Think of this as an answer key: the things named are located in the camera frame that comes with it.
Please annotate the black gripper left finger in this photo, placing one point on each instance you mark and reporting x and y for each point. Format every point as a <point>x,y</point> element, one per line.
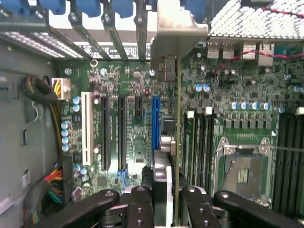
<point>140,209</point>

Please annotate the blue expansion slot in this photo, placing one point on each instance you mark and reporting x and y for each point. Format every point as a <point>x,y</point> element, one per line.
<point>156,121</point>

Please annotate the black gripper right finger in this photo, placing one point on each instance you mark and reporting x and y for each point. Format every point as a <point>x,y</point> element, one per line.
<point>199,209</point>

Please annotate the white expansion slot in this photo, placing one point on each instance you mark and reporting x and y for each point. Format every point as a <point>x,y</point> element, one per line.
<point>87,128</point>

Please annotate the long black expansion slot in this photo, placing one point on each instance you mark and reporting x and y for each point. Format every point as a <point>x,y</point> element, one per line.
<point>122,133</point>
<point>105,133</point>

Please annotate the green motherboard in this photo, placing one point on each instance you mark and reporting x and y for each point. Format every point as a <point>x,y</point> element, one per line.
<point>133,133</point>

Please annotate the blue slot retention clip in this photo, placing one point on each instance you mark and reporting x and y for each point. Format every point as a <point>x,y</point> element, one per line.
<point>53,6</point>
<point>123,8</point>
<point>14,6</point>
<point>89,7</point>
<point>196,9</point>

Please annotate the silver rear port housing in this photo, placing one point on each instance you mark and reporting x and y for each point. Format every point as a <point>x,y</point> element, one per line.
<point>219,50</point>
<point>259,53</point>

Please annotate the short black expansion slot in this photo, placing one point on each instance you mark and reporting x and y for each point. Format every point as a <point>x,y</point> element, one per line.
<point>139,107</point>

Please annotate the CPU socket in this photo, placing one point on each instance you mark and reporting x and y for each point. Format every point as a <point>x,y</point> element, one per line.
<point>244,171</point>

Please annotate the metal slot cover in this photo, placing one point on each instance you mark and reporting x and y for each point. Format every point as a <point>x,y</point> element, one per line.
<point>116,38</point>
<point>83,31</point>
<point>141,35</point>

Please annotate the open black PC case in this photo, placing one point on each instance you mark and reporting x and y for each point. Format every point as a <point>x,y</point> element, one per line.
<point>256,21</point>

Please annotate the white power connector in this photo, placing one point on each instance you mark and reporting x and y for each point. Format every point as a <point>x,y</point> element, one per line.
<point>60,89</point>

